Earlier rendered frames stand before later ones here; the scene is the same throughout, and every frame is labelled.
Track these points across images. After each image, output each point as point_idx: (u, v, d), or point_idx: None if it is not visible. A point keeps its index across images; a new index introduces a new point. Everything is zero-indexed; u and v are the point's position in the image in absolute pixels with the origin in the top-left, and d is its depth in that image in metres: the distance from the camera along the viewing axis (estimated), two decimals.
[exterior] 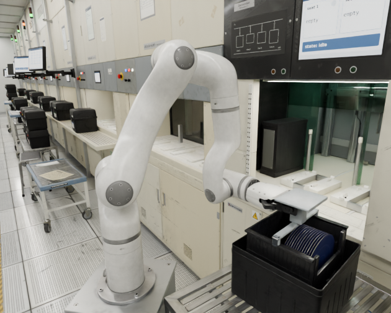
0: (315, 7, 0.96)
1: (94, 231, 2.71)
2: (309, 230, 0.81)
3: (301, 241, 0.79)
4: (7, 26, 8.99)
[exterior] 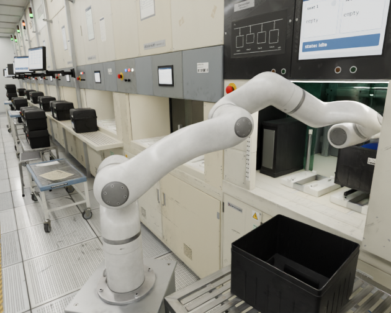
0: (315, 7, 0.96)
1: (94, 231, 2.71)
2: None
3: None
4: (7, 26, 8.99)
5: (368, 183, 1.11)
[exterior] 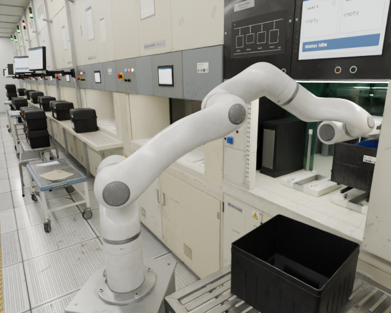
0: (315, 7, 0.96)
1: (94, 231, 2.71)
2: (375, 139, 1.18)
3: None
4: (7, 26, 8.99)
5: (365, 181, 1.11)
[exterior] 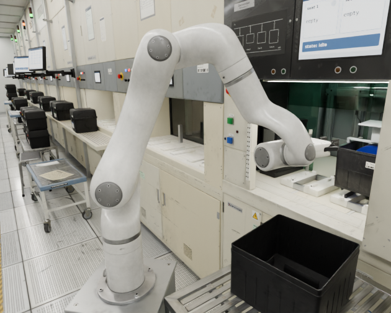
0: (315, 7, 0.96)
1: (94, 231, 2.71)
2: None
3: None
4: (7, 26, 8.99)
5: (368, 186, 1.13)
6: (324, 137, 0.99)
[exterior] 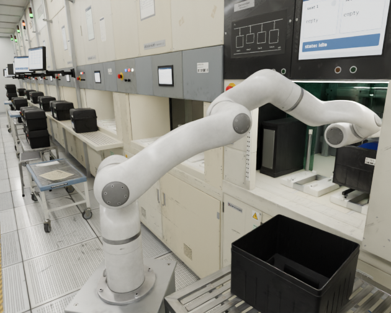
0: (315, 7, 0.96)
1: (94, 231, 2.71)
2: None
3: None
4: (7, 26, 8.99)
5: (367, 183, 1.11)
6: None
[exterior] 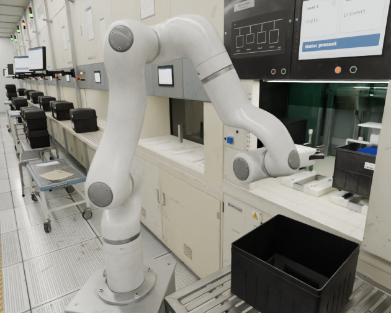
0: (315, 7, 0.96)
1: (94, 231, 2.71)
2: (376, 146, 1.18)
3: None
4: (7, 26, 8.99)
5: (366, 187, 1.12)
6: (308, 143, 0.91)
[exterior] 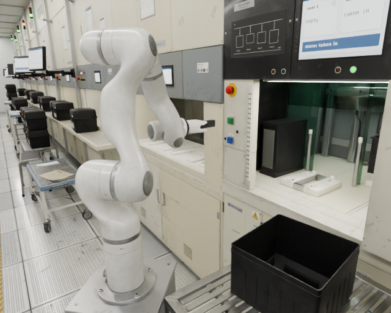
0: (315, 7, 0.96)
1: (94, 231, 2.71)
2: None
3: None
4: (7, 26, 8.99)
5: None
6: (211, 120, 1.34)
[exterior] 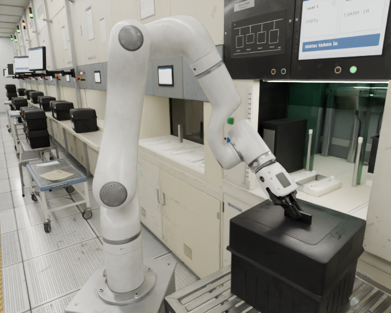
0: (315, 7, 0.96)
1: (94, 231, 2.71)
2: None
3: None
4: (7, 26, 8.99)
5: None
6: (291, 215, 0.83)
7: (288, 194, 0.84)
